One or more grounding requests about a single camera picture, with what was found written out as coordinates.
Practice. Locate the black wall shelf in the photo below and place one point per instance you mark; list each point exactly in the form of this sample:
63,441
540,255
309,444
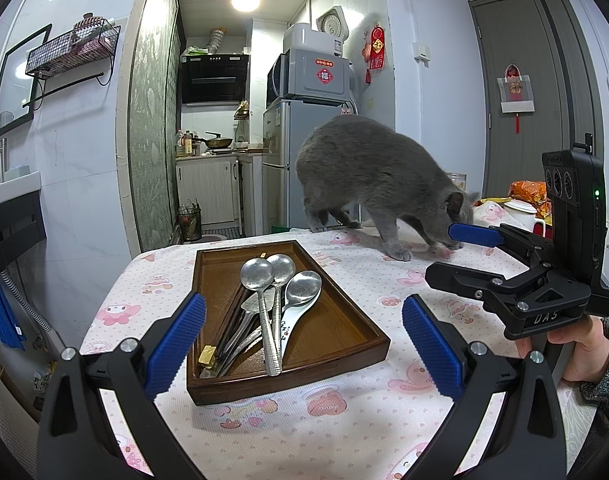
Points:
14,122

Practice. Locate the white sink basin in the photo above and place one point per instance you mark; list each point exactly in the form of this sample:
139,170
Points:
14,187

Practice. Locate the frosted glass sliding door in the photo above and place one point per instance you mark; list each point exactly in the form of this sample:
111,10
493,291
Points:
152,110

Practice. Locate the green packet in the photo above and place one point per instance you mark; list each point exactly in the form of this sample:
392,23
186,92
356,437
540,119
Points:
194,51

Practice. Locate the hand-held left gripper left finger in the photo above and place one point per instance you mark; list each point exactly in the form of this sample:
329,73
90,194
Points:
177,345

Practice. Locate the clear plastic snack jar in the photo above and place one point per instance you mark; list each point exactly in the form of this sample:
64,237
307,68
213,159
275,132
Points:
458,182

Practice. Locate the round ceiling light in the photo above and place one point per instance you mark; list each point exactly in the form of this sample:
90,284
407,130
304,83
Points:
245,1

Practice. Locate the grey microwave oven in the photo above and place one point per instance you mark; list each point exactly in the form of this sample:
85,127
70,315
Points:
317,87

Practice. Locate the yellow packet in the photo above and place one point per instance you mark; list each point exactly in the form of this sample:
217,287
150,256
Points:
491,201

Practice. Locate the grey refrigerator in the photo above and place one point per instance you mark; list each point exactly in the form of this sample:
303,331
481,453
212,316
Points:
284,170

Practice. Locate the glass cup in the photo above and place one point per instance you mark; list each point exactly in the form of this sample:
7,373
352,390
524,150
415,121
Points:
5,120

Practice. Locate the metal cake server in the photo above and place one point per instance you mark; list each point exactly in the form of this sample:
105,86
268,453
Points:
249,305

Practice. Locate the dark floor bin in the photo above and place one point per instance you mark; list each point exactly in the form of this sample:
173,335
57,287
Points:
189,225

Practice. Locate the pink printed tablecloth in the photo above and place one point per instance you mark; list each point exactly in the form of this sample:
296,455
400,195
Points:
334,440

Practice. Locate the white ceramic spoon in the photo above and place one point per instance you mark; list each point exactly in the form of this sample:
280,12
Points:
304,287

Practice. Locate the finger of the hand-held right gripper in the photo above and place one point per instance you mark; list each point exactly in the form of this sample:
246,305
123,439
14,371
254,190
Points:
474,235
459,280

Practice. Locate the red door ornament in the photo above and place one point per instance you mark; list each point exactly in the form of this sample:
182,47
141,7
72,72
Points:
516,90

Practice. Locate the orange snack bag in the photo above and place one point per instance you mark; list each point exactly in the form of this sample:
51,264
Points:
529,192

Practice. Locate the black wok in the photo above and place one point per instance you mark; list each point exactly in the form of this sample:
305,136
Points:
218,142

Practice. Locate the black towel bar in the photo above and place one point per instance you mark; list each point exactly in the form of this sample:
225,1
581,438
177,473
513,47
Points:
64,87

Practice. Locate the grey floor mat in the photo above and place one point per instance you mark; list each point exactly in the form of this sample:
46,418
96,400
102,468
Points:
219,234

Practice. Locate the white kitchen cabinet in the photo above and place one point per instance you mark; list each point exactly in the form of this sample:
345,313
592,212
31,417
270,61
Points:
207,190

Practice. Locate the grey cat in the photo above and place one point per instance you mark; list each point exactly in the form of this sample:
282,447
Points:
374,170

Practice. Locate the brown wooden tray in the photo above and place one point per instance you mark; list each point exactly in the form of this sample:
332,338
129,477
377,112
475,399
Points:
329,325

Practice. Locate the condiment bottle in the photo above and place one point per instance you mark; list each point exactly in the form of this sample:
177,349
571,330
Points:
180,144
188,144

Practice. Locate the black framed mirror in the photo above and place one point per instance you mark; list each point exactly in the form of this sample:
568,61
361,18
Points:
19,80

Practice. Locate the white lidded ceramic mug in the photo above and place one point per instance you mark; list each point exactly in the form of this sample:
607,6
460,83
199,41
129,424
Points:
521,215

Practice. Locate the metal spoon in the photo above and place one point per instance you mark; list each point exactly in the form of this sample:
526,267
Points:
257,274
281,267

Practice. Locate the white kitchen appliance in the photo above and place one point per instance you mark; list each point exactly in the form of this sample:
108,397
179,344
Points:
304,37

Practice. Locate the silver exhaust duct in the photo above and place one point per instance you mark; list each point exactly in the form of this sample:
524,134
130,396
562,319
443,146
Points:
217,40

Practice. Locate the pink toiletry pack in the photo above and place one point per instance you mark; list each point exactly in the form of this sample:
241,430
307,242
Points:
92,35

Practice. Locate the dark wooden chopstick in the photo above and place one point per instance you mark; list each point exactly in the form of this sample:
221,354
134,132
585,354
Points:
210,361
233,317
208,351

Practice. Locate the grey room door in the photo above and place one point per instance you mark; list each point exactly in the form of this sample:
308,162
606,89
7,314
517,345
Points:
544,60

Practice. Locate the black range hood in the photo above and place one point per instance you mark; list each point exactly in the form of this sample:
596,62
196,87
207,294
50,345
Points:
214,82

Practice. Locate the person's right hand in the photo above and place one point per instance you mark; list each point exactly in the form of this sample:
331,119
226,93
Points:
589,350

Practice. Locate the white wall socket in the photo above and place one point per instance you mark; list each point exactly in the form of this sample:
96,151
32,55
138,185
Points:
422,52

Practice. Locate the red hanging wall ornament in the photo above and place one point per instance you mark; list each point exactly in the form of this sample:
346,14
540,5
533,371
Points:
377,50

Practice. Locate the red box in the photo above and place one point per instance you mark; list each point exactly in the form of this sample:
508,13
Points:
544,230

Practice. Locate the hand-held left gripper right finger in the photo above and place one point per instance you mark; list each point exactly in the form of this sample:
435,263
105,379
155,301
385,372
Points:
432,350

